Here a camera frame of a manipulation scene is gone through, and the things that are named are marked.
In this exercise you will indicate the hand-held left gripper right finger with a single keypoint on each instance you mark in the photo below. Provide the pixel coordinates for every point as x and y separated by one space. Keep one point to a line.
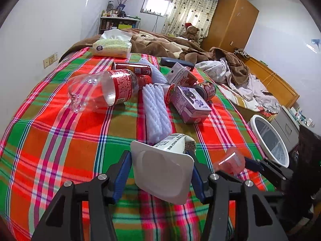
196 180

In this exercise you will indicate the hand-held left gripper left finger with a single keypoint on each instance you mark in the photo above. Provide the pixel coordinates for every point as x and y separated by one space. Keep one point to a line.
123 173

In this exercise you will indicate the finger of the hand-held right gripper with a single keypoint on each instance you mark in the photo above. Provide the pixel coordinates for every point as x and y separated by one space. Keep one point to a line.
252 163

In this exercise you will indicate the pink plastic cup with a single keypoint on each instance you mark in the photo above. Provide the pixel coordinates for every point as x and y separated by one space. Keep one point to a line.
230 159

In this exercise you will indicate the white trash bin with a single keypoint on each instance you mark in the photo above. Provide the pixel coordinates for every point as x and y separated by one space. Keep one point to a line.
269 138

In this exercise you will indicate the white plastic yogurt cup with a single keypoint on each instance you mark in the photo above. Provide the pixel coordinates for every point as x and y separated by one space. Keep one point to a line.
163 170

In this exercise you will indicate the red drink can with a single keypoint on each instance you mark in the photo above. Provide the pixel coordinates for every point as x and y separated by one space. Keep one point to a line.
208 90
133 69

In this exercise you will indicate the red and white drink carton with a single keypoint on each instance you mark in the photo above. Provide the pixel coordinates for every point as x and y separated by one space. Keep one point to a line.
180 76

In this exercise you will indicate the person's dark clothing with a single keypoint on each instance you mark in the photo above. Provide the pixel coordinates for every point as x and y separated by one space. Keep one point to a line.
309 140

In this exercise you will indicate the grey cabinet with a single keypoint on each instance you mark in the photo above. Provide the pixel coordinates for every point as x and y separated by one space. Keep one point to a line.
286 128

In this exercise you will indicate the white foam net sleeve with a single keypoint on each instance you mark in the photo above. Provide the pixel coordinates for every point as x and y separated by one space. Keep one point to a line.
155 72
155 110

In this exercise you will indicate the plaid bed sheet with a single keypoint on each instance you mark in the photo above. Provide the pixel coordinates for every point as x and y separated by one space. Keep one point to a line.
62 130

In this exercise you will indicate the pile of white clothes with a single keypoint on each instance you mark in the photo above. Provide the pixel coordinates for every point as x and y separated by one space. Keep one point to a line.
250 87

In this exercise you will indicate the purple drink carton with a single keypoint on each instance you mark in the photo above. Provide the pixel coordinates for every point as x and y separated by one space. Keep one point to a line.
188 103

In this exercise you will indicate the wooden headboard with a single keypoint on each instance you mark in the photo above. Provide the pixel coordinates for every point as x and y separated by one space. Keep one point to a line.
278 82

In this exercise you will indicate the clear bottle with red label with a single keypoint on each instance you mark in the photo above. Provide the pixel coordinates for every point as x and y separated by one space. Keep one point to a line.
120 85

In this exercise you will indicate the dark blue glasses case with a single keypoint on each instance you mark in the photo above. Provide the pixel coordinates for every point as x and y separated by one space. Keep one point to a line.
173 61

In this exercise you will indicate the yellow patterned tissue pack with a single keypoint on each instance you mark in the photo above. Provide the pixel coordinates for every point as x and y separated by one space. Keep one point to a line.
110 47

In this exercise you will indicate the brown fleece blanket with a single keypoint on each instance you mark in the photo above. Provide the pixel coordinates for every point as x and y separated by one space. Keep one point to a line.
155 42

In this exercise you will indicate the wooden wardrobe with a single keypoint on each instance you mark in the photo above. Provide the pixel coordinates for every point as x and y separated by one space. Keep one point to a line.
230 22

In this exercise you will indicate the brown teddy bear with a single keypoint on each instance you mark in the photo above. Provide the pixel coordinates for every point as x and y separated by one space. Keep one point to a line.
191 32

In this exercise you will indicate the grey storage shelf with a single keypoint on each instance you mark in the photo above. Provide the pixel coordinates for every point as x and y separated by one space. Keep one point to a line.
107 25

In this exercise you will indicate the row of bottles on shelf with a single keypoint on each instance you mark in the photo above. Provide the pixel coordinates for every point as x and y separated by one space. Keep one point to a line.
112 12

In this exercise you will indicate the patterned curtain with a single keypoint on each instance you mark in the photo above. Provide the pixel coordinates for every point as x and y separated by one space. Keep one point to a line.
193 2

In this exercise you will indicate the window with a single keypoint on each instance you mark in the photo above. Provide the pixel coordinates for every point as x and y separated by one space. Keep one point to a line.
156 3

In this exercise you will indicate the beige wall socket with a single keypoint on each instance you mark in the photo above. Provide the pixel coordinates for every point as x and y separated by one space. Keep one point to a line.
50 60

